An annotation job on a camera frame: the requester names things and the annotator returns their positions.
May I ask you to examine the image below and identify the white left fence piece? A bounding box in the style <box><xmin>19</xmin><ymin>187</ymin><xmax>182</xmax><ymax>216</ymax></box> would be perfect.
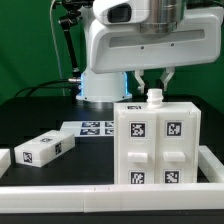
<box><xmin>0</xmin><ymin>149</ymin><xmax>11</xmax><ymax>178</ymax></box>

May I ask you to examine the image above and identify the white cabinet door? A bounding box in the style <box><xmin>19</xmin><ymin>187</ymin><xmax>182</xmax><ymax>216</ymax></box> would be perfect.
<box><xmin>155</xmin><ymin>109</ymin><xmax>201</xmax><ymax>184</ymax></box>
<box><xmin>114</xmin><ymin>110</ymin><xmax>156</xmax><ymax>185</ymax></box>

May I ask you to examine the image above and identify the white fence rail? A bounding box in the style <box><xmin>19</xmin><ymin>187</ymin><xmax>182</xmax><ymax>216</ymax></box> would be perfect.
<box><xmin>198</xmin><ymin>146</ymin><xmax>224</xmax><ymax>183</ymax></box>
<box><xmin>0</xmin><ymin>183</ymin><xmax>224</xmax><ymax>213</ymax></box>

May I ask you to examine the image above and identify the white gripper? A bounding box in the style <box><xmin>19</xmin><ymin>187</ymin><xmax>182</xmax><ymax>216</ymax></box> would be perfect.
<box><xmin>88</xmin><ymin>0</ymin><xmax>223</xmax><ymax>94</ymax></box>

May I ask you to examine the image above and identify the white cabinet body box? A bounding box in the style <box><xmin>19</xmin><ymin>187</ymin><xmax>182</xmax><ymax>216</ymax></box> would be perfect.
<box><xmin>114</xmin><ymin>89</ymin><xmax>201</xmax><ymax>177</ymax></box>

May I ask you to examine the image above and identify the white right fence rail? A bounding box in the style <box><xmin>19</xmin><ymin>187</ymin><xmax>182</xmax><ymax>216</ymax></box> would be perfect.
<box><xmin>198</xmin><ymin>146</ymin><xmax>224</xmax><ymax>183</ymax></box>

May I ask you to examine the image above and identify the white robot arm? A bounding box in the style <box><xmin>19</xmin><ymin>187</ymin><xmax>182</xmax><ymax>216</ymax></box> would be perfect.
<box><xmin>78</xmin><ymin>0</ymin><xmax>224</xmax><ymax>103</ymax></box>

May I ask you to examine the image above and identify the grey hanging cable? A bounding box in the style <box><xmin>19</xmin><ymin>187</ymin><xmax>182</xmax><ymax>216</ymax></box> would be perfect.
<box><xmin>49</xmin><ymin>0</ymin><xmax>67</xmax><ymax>98</ymax></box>

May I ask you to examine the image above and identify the white front fence rail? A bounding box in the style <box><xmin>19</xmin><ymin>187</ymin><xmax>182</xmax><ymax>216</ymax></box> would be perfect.
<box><xmin>0</xmin><ymin>183</ymin><xmax>224</xmax><ymax>213</ymax></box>

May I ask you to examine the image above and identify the white cabinet top block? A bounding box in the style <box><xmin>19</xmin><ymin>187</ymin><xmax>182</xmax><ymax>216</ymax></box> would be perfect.
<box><xmin>14</xmin><ymin>130</ymin><xmax>75</xmax><ymax>167</ymax></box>

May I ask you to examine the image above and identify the white marker base plate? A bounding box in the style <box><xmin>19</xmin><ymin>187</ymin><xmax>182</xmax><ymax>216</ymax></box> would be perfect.
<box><xmin>61</xmin><ymin>121</ymin><xmax>114</xmax><ymax>137</ymax></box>

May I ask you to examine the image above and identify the black cable bundle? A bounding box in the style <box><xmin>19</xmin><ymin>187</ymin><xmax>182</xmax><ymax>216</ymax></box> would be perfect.
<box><xmin>13</xmin><ymin>79</ymin><xmax>83</xmax><ymax>98</ymax></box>

